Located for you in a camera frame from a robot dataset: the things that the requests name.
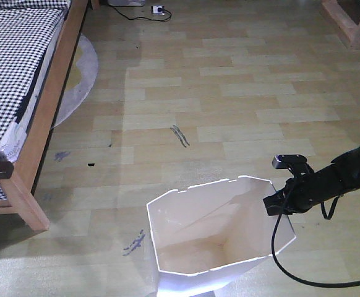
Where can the round grey yellow rug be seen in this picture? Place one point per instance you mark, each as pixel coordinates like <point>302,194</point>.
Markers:
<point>80,81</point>

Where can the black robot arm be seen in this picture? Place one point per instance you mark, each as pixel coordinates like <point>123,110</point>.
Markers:
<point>342,175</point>

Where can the wooden bed frame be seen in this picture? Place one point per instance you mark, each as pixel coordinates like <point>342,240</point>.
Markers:
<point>23,145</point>

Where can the wooden furniture legs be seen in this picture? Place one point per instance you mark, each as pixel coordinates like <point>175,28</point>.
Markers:
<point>347,28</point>

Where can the white appliance under curtain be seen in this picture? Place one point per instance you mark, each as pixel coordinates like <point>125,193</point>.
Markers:
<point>126,3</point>

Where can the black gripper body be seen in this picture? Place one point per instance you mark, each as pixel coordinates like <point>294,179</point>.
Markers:
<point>298,196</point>

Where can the white trash bin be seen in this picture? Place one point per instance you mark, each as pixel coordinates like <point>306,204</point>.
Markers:
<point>210,234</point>

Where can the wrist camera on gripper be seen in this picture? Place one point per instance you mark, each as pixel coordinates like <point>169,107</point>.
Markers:
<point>295,163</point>

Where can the black white checkered bedding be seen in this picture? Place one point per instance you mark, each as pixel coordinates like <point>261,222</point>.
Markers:
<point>26,30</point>

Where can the floor power socket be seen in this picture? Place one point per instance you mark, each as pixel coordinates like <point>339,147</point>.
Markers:
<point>158,10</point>

